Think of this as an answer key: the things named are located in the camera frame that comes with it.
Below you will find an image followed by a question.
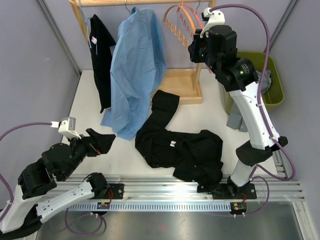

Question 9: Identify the black t-shirt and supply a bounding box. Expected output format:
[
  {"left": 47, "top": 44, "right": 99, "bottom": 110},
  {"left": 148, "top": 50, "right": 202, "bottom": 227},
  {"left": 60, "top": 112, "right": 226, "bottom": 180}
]
[{"left": 89, "top": 15, "right": 116, "bottom": 113}]

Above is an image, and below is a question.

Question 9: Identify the green plastic basket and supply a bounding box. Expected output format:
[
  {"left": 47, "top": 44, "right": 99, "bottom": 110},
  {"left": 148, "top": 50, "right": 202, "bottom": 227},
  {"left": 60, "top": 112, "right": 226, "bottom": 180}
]
[{"left": 222, "top": 51, "right": 285, "bottom": 115}]

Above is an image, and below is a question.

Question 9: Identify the grey shirt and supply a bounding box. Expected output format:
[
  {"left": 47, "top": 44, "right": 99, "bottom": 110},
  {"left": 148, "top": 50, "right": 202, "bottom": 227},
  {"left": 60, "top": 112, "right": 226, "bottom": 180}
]
[{"left": 226, "top": 70, "right": 272, "bottom": 137}]

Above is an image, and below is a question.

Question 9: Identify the black long-sleeve shirt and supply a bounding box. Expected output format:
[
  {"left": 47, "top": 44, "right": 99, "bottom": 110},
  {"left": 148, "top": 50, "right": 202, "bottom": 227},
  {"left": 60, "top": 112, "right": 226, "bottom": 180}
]
[{"left": 135, "top": 90, "right": 223, "bottom": 193}]

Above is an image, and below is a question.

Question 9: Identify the orange wooden hanger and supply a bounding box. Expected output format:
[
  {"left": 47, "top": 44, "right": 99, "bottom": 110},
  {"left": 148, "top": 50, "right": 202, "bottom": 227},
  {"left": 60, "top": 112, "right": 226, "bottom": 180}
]
[{"left": 162, "top": 0, "right": 193, "bottom": 49}]

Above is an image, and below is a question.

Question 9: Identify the aluminium rail frame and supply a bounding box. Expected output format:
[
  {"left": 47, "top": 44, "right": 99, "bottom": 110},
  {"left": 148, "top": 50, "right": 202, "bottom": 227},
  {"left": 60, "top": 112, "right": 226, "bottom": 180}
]
[{"left": 24, "top": 0, "right": 320, "bottom": 240}]

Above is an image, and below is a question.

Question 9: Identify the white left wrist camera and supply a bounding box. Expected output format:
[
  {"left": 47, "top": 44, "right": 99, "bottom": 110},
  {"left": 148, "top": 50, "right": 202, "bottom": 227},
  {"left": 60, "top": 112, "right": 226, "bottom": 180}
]
[{"left": 50, "top": 116, "right": 82, "bottom": 140}]

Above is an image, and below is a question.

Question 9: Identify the light blue hanger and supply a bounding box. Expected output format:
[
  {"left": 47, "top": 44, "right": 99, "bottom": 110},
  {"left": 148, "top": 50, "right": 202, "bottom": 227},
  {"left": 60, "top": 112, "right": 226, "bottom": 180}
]
[{"left": 78, "top": 0, "right": 93, "bottom": 50}]

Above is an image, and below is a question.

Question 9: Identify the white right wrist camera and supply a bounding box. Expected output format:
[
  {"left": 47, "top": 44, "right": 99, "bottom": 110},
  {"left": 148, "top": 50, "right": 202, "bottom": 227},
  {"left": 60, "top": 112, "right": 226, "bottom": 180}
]
[{"left": 199, "top": 7, "right": 225, "bottom": 39}]

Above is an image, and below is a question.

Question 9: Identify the wooden clothes rack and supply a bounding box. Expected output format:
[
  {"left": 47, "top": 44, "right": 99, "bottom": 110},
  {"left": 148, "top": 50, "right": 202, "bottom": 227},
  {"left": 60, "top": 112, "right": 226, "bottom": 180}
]
[{"left": 69, "top": 0, "right": 203, "bottom": 105}]

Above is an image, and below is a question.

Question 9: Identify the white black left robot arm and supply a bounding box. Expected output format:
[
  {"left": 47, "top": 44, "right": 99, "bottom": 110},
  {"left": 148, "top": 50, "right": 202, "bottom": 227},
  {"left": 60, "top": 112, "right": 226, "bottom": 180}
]
[{"left": 0, "top": 128, "right": 116, "bottom": 240}]

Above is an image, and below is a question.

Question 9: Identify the white slotted cable duct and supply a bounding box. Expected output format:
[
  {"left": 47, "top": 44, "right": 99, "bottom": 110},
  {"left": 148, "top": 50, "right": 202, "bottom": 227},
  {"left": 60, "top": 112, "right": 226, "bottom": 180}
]
[{"left": 69, "top": 201, "right": 231, "bottom": 212}]

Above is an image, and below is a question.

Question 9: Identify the light blue shirt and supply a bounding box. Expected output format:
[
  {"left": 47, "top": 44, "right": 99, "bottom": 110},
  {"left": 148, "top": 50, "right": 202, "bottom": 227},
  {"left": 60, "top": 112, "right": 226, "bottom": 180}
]
[{"left": 100, "top": 7, "right": 167, "bottom": 140}]

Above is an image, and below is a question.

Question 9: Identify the pink wavy hanger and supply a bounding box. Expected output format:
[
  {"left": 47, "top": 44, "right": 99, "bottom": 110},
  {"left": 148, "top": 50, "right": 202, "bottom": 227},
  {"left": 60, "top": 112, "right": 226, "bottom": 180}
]
[{"left": 177, "top": 0, "right": 213, "bottom": 73}]

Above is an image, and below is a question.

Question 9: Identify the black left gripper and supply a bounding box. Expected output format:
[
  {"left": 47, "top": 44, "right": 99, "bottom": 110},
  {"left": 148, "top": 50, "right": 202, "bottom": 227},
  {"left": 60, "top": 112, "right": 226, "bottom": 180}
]
[{"left": 61, "top": 128, "right": 116, "bottom": 180}]

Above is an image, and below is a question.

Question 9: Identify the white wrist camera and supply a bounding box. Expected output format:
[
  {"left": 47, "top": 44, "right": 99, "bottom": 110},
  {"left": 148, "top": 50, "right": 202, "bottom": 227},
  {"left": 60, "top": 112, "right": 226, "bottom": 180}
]
[
  {"left": 50, "top": 116, "right": 82, "bottom": 140},
  {"left": 199, "top": 7, "right": 225, "bottom": 39}
]

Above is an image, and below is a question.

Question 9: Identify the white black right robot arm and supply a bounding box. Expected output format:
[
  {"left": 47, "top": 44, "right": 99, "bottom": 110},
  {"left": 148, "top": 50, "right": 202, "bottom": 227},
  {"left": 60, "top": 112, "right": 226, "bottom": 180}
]
[{"left": 188, "top": 25, "right": 288, "bottom": 198}]

